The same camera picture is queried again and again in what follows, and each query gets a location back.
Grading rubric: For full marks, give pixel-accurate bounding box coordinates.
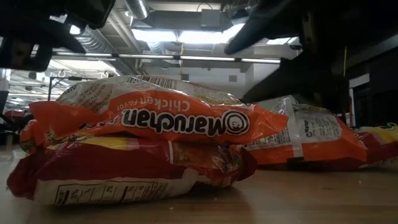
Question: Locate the long linear ceiling light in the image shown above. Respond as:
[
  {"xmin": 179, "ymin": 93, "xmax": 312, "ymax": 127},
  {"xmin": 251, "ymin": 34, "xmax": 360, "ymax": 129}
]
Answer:
[{"xmin": 51, "ymin": 51, "xmax": 281, "ymax": 65}]

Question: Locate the black gantry frame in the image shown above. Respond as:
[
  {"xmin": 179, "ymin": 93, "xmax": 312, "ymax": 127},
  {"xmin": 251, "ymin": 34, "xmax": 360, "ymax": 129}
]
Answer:
[{"xmin": 46, "ymin": 75, "xmax": 83, "ymax": 102}]

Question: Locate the orange Maruchan noodle pack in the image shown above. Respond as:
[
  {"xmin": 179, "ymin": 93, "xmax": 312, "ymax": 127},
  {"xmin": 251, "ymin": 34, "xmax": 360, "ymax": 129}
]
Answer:
[
  {"xmin": 20, "ymin": 74, "xmax": 290, "ymax": 153},
  {"xmin": 239, "ymin": 95, "xmax": 369, "ymax": 170}
]

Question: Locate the red Maruchan noodle pack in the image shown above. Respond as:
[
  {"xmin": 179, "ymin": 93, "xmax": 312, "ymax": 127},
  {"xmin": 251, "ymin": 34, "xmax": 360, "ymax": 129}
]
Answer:
[
  {"xmin": 354, "ymin": 123, "xmax": 398, "ymax": 170},
  {"xmin": 6, "ymin": 135, "xmax": 258, "ymax": 206}
]

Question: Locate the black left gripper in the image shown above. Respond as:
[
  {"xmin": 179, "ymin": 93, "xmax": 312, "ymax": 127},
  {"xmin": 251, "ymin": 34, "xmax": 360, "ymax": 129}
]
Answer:
[{"xmin": 0, "ymin": 0, "xmax": 116, "ymax": 72}]

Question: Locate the grey ceiling box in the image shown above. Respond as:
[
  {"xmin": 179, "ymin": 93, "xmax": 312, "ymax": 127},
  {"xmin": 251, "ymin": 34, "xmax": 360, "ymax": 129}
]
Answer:
[{"xmin": 200, "ymin": 8, "xmax": 224, "ymax": 29}]

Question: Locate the bright ceiling light panel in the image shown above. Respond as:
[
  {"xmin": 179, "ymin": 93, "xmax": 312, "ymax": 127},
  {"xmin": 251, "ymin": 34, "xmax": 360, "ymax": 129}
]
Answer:
[{"xmin": 132, "ymin": 23, "xmax": 246, "ymax": 44}]

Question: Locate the large silver ventilation duct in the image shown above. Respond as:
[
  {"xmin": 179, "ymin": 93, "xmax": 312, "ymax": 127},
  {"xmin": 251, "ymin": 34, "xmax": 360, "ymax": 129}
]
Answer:
[{"xmin": 73, "ymin": 26, "xmax": 142, "ymax": 75}]

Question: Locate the red storage bin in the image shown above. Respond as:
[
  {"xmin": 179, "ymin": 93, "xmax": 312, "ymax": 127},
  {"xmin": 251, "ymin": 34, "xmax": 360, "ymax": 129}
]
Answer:
[{"xmin": 3, "ymin": 110, "xmax": 26, "ymax": 122}]

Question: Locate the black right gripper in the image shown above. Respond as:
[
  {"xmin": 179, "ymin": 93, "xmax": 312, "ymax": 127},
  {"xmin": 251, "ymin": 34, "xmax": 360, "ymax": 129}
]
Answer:
[{"xmin": 224, "ymin": 0, "xmax": 398, "ymax": 113}]

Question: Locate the small silver ventilation duct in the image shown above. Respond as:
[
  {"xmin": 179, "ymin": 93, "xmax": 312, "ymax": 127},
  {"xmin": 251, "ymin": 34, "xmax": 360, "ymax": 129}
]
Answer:
[{"xmin": 124, "ymin": 0, "xmax": 150, "ymax": 20}]

